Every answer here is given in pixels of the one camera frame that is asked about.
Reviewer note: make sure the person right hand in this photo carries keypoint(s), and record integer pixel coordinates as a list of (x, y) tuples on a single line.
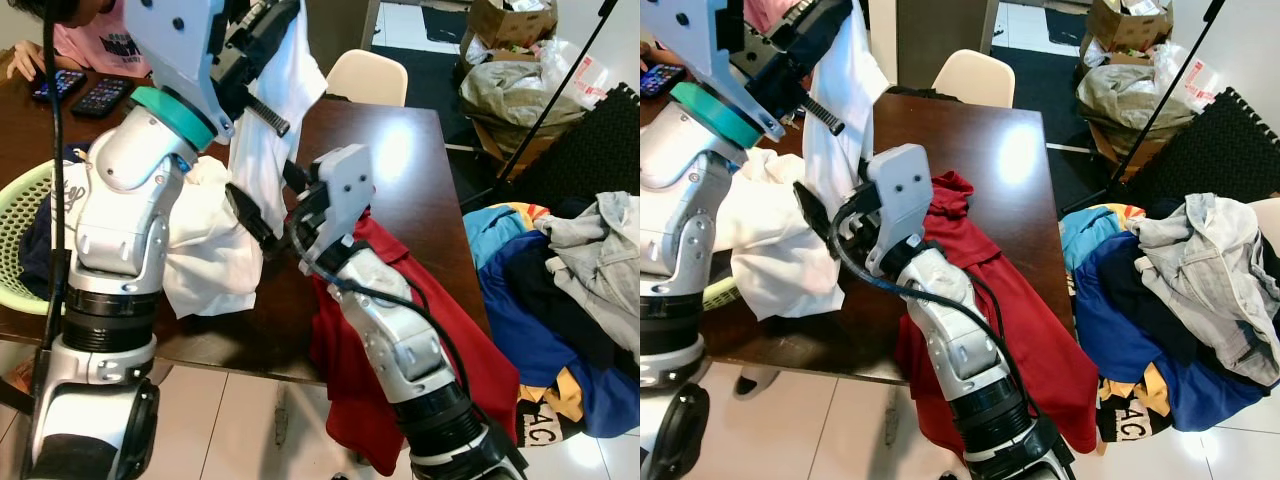
[(22, 62)]

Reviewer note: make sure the clear plastic bag of clothes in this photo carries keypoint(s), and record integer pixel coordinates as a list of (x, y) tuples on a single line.
[(510, 92), (1130, 97)]

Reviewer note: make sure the yellow garment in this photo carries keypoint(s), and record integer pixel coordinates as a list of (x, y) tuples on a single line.
[(1150, 385), (565, 392)]

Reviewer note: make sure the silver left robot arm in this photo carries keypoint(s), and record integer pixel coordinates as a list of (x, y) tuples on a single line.
[(120, 230), (680, 220)]

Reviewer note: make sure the black smartphone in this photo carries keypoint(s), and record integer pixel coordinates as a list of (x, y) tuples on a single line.
[(100, 97), (660, 78), (58, 84)]

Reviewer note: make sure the red t-shirt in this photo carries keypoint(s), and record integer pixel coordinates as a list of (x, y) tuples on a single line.
[(365, 410), (1030, 330)]

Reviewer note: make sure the dark brown wooden table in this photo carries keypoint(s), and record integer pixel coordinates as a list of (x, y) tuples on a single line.
[(1010, 150), (420, 200)]

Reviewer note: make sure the open cardboard box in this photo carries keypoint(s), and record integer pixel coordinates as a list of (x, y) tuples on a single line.
[(1130, 20), (510, 20)]

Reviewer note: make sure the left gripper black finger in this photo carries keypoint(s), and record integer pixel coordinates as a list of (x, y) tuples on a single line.
[(268, 112), (272, 22), (820, 113), (818, 25)]

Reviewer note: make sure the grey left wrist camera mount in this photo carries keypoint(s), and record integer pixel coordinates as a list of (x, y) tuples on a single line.
[(700, 40), (175, 40)]

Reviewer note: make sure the cream plastic chair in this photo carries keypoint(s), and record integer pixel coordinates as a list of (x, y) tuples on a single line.
[(1266, 215), (975, 75), (365, 78)]

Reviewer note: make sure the navy garment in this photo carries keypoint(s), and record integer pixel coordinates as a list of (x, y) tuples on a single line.
[(40, 255)]

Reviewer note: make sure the black foam mat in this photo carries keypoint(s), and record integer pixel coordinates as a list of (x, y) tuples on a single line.
[(590, 150), (1210, 150)]

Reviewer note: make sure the royal blue garment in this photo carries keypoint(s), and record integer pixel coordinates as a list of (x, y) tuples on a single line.
[(1120, 340), (530, 340)]

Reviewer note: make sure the black garment with white letters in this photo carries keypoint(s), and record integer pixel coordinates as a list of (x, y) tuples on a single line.
[(1125, 422), (540, 427)]

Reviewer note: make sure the white t-shirt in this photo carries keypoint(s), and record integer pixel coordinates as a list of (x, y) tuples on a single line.
[(840, 110), (270, 130)]

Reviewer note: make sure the person in pink shirt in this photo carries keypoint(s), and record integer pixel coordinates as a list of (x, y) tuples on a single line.
[(770, 10), (100, 45)]

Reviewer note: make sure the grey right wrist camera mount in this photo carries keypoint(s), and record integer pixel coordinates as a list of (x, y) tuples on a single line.
[(900, 200), (340, 195)]

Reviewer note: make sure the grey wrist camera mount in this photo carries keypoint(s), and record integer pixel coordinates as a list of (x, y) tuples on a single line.
[(900, 200), (175, 40), (700, 40), (340, 195)]

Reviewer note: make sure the black stand pole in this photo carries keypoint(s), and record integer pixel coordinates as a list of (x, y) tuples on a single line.
[(1160, 100), (555, 95)]

